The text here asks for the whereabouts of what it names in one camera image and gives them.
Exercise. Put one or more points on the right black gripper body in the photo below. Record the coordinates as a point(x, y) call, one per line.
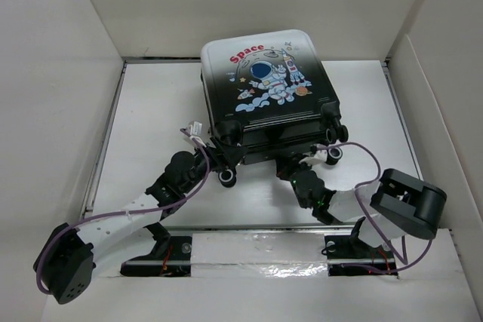
point(289, 171)

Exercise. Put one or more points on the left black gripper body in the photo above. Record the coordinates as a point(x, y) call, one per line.
point(218, 162)

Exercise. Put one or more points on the black space-print kids suitcase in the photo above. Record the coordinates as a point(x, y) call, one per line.
point(270, 94)

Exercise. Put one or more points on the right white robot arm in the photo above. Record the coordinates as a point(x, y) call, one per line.
point(392, 205)

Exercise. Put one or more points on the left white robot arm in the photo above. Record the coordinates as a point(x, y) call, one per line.
point(65, 266)

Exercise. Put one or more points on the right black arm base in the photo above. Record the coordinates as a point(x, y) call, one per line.
point(348, 256)

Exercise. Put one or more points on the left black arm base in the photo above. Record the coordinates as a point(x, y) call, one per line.
point(170, 257)

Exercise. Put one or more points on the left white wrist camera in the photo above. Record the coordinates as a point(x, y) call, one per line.
point(193, 131)

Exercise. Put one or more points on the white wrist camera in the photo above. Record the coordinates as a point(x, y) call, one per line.
point(317, 156)
point(193, 131)

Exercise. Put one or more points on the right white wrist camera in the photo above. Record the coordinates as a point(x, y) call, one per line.
point(317, 156)

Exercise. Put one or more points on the silver metal rail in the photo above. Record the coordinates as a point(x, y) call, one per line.
point(318, 260)

